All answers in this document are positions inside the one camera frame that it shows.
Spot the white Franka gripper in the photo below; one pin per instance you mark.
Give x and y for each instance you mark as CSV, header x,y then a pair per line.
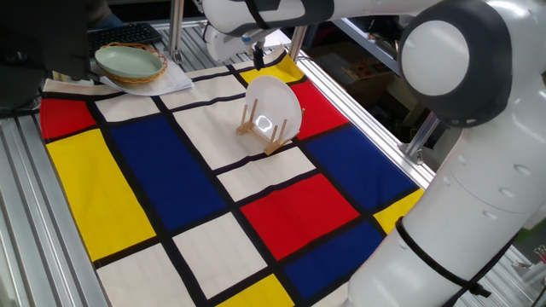
x,y
226,47

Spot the white round plate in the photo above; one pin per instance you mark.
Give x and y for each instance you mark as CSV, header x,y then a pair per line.
x,y
275,102

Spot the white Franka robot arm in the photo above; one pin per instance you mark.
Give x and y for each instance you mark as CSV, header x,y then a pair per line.
x,y
469,192

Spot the wooden dish rack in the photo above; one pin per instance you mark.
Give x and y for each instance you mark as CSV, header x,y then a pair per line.
x,y
273,147

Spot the white paper sheet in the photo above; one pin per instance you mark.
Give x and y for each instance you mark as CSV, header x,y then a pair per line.
x,y
170,83

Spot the colourful printed box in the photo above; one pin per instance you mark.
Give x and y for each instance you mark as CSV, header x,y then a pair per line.
x,y
362,70

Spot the grey metal shelf beam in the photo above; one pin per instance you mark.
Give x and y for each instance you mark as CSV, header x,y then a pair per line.
x,y
367,47

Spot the wicker basket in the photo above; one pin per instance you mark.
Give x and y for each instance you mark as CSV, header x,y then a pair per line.
x,y
132,80

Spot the pale green plate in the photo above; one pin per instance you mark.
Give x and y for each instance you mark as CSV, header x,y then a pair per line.
x,y
128,61

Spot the black keyboard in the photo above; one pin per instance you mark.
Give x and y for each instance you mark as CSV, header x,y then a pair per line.
x,y
123,34

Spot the colour block tablecloth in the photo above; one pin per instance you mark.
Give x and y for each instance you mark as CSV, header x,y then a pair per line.
x,y
162,170

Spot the seated person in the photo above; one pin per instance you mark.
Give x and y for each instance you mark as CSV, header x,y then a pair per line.
x,y
96,10

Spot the black monitor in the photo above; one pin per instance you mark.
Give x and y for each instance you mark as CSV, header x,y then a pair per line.
x,y
42,38

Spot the silver blue wrist camera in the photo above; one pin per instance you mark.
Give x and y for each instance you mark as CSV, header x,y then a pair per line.
x,y
251,39

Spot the aluminium frame post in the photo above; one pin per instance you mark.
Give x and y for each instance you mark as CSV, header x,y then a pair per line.
x,y
175,25
422,136
297,42

